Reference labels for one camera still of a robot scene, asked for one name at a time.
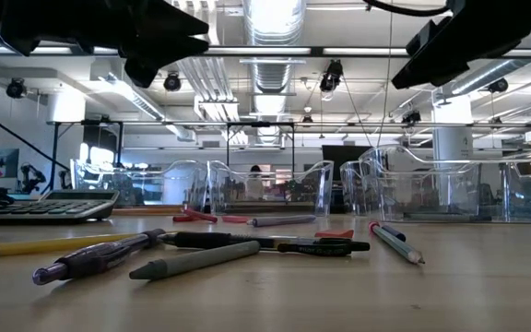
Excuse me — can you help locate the yellow pencil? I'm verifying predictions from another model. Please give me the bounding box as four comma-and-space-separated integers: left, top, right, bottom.
0, 231, 143, 257

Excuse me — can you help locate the lilac pen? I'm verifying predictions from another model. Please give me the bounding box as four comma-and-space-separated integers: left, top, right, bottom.
246, 214, 317, 228

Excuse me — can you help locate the dark blue crayon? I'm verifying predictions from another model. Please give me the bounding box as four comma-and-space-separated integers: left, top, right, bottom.
380, 224, 407, 242

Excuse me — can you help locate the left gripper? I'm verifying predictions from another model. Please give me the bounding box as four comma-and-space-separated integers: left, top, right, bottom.
78, 0, 211, 89

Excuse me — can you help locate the person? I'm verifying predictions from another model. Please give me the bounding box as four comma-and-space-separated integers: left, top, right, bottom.
245, 164, 266, 202

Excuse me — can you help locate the grey desk calculator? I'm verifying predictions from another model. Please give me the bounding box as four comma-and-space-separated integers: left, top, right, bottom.
0, 189, 120, 226

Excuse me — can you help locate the dark teal pencil pink eraser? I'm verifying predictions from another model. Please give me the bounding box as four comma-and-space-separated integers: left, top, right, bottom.
368, 220, 426, 266

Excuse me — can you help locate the black gel pen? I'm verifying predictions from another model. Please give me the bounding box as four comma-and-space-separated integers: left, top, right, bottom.
161, 231, 372, 257

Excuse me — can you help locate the black wall monitor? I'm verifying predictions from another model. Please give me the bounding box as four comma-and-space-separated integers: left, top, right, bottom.
321, 145, 372, 184

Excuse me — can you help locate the background black frame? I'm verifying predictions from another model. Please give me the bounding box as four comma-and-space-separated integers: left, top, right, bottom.
46, 119, 531, 195

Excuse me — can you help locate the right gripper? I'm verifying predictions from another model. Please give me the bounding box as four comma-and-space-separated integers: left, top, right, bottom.
392, 0, 531, 91

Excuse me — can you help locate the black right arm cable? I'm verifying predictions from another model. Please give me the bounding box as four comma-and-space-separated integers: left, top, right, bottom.
363, 0, 454, 18

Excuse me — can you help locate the grey crayon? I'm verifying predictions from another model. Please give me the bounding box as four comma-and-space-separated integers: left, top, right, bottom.
128, 240, 261, 281

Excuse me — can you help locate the red eraser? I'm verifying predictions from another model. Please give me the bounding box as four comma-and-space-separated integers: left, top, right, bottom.
313, 229, 355, 240

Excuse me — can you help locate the clear plastic bin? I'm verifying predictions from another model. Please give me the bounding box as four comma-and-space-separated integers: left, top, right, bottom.
70, 159, 209, 216
359, 142, 531, 225
338, 159, 481, 218
207, 160, 335, 217

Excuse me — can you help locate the silver ceiling duct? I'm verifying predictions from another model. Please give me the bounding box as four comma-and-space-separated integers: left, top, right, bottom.
242, 0, 308, 145

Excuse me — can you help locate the purple pen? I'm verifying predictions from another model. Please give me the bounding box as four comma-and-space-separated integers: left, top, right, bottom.
31, 229, 168, 286

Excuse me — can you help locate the black aluminium frame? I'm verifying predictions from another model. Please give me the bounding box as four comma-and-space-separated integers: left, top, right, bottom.
0, 44, 531, 174

